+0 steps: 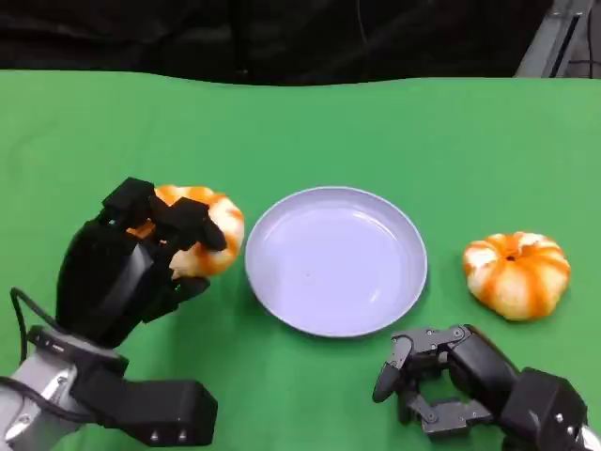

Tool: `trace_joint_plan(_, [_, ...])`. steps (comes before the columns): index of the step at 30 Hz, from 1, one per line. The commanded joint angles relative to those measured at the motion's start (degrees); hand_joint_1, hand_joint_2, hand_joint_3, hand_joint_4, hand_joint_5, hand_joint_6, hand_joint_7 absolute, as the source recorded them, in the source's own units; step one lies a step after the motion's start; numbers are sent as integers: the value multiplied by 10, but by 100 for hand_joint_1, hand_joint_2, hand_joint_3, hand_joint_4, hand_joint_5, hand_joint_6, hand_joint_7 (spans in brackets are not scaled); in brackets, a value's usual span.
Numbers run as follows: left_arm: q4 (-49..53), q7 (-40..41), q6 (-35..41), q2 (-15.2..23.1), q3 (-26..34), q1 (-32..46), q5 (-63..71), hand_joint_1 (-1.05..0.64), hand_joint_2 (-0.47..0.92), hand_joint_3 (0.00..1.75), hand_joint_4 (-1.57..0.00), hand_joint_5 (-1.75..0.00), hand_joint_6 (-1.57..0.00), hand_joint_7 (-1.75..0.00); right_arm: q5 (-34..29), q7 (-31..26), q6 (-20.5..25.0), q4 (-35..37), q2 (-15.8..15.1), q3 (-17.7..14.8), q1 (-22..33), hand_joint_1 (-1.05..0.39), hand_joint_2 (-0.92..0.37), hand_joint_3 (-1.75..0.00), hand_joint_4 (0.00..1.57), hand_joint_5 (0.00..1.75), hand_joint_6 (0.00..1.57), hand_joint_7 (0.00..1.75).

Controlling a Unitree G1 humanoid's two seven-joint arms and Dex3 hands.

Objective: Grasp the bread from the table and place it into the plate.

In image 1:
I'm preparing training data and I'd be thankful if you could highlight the black backdrop cloth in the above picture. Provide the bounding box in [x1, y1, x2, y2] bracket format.
[0, 0, 555, 86]

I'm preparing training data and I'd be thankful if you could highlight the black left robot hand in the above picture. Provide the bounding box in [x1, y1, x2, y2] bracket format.
[54, 177, 228, 350]

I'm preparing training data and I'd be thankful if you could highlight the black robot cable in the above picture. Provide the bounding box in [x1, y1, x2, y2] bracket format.
[8, 287, 60, 364]
[0, 374, 98, 420]

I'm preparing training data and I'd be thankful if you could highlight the lilac plate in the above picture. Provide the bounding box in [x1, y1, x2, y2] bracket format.
[243, 185, 429, 338]

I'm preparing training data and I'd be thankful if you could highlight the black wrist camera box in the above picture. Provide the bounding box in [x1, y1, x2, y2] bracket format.
[499, 367, 590, 451]
[69, 370, 220, 448]

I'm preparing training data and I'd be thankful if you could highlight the orange and white bread roll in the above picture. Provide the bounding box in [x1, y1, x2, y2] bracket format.
[125, 184, 246, 279]
[462, 230, 572, 321]

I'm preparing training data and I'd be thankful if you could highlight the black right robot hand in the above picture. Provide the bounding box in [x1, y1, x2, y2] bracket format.
[372, 323, 521, 439]

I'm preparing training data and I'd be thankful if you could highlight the green table cloth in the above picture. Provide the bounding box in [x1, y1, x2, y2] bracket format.
[0, 69, 601, 451]

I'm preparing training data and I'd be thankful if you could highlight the grey metal frame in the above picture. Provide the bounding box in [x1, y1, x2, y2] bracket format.
[514, 0, 601, 79]

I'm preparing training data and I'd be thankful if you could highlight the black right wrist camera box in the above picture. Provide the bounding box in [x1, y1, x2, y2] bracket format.
[499, 367, 590, 451]

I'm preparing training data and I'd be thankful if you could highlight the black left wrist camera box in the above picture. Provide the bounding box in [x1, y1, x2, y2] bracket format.
[69, 370, 220, 448]

